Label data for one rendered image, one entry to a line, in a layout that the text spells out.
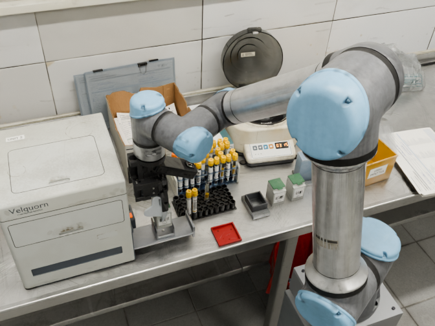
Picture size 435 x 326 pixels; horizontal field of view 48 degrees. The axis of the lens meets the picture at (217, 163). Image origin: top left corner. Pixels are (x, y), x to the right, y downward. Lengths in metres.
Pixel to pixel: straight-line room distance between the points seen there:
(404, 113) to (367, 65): 1.25
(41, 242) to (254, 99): 0.59
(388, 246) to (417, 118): 1.00
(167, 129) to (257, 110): 0.19
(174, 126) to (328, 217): 0.37
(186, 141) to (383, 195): 0.81
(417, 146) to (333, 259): 0.99
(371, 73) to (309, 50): 1.24
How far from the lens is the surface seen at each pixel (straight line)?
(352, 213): 0.82
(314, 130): 0.70
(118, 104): 1.69
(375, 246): 1.03
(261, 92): 0.96
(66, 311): 2.01
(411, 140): 1.83
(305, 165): 1.51
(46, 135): 1.27
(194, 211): 1.40
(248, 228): 1.41
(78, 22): 1.60
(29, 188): 1.14
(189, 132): 0.98
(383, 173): 1.62
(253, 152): 1.58
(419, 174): 1.70
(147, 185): 1.15
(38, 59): 1.64
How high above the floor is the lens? 1.94
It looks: 42 degrees down
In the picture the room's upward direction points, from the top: 3 degrees clockwise
